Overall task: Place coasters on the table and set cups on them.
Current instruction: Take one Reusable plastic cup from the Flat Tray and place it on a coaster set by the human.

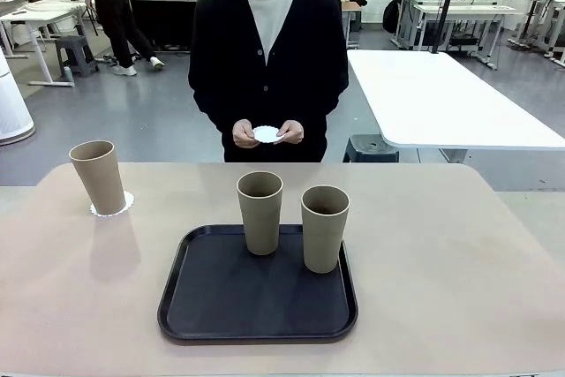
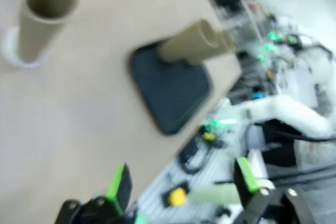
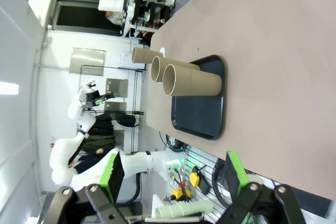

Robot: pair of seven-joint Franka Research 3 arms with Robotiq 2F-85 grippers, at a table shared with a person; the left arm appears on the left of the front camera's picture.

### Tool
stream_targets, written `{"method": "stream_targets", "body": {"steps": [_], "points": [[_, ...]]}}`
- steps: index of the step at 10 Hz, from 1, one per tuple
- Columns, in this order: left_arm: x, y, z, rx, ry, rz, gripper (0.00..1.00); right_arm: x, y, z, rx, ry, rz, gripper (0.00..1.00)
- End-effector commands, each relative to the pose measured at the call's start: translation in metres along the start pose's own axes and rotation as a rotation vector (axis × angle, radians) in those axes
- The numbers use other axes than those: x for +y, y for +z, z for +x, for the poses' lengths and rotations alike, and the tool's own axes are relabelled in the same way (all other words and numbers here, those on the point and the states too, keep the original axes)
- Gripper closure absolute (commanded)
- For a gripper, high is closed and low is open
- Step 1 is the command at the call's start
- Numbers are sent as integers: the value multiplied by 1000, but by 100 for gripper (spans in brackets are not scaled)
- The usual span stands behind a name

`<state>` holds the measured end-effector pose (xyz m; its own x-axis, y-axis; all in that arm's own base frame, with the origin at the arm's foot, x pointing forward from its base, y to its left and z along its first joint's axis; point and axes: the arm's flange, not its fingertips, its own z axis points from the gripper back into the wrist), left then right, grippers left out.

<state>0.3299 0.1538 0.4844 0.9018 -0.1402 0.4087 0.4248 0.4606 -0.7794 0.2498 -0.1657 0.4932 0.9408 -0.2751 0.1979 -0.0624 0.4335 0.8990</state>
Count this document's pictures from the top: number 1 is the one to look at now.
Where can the person's left hand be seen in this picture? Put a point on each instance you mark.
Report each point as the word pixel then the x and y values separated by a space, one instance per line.
pixel 292 132

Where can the person's right hand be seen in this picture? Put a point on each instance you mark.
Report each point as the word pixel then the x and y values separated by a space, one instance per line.
pixel 243 134

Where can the white scalloped paper coaster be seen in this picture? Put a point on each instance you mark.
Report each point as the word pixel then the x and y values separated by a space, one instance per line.
pixel 265 134
pixel 128 205

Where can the tall beige cup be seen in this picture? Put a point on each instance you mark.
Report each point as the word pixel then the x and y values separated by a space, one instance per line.
pixel 324 240
pixel 101 183
pixel 261 222

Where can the dark grey plastic stool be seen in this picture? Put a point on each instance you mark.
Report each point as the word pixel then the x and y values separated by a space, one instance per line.
pixel 368 149

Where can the person in black cardigan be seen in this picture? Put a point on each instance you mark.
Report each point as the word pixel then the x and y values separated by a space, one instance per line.
pixel 220 55

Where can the black backpack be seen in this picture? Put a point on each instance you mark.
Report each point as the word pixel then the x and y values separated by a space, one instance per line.
pixel 390 17

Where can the large white table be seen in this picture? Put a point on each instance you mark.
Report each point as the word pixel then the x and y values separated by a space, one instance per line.
pixel 441 99

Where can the black plastic tray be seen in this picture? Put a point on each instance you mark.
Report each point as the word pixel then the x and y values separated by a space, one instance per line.
pixel 256 306

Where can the grey step stool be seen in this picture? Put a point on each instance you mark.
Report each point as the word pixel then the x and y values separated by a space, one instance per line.
pixel 77 55

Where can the small grey bottle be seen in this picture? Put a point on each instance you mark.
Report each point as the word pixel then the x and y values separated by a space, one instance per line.
pixel 68 76

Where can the black tripod pole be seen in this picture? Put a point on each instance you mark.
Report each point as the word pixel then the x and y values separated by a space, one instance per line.
pixel 446 2

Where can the white lab desk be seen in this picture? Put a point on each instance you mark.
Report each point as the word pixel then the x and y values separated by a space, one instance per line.
pixel 463 9

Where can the white cylindrical air purifier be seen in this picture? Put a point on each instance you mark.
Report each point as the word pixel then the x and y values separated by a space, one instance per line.
pixel 13 107

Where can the white desk with metal legs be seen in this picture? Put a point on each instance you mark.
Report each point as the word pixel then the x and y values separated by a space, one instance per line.
pixel 44 15

